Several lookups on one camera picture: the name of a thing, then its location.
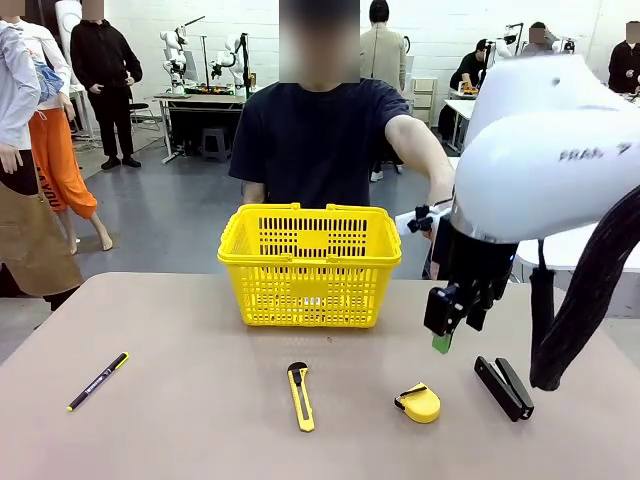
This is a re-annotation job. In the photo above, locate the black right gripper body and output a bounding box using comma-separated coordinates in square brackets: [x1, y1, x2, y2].
[439, 219, 519, 301]

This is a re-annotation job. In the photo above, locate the yellow tape measure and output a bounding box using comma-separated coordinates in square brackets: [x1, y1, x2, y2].
[393, 382, 442, 425]

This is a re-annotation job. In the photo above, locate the yellow utility knife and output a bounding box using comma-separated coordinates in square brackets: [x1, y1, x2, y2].
[286, 361, 317, 433]

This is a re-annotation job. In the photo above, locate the person's left forearm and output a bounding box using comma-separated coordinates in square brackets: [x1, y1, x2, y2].
[385, 115, 456, 206]

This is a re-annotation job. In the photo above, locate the yellow plastic shopping basket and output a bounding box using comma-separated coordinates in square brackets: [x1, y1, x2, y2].
[217, 202, 403, 330]

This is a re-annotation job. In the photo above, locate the person in black T-shirt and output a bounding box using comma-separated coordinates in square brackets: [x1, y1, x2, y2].
[449, 38, 489, 91]

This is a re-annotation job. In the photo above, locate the person in navy T-shirt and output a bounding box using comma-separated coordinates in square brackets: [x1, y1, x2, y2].
[228, 0, 414, 206]

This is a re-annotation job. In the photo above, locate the person in grey sweater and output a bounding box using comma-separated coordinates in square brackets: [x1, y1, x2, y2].
[519, 21, 556, 56]

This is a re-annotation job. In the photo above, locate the person in beige jacket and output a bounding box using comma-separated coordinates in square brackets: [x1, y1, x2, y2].
[359, 0, 407, 182]

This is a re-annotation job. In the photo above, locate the person in dark sweater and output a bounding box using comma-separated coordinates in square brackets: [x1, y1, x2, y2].
[608, 22, 640, 96]

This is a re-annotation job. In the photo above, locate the person in black clothes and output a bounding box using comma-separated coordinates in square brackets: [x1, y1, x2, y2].
[69, 2, 144, 171]

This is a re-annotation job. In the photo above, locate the person's left hand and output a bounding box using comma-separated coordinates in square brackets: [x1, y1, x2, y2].
[425, 219, 444, 281]

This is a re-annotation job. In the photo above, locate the black stapler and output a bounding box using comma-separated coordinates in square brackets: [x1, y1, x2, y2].
[473, 355, 535, 424]

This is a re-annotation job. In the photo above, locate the white background desk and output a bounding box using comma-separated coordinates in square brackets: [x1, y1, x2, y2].
[442, 98, 476, 151]

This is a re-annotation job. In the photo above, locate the white drawer cabinet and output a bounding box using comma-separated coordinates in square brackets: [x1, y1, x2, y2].
[410, 77, 440, 129]

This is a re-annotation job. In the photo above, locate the grey plastic stool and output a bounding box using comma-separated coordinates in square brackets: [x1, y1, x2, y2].
[201, 127, 234, 162]

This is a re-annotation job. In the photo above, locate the grey background work table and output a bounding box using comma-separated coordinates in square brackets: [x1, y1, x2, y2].
[152, 91, 251, 164]

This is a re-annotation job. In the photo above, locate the black pen with yellow ends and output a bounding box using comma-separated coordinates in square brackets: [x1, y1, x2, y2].
[66, 351, 131, 413]

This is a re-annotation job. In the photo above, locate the black right arm cable sleeve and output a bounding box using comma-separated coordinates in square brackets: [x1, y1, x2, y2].
[528, 184, 640, 392]

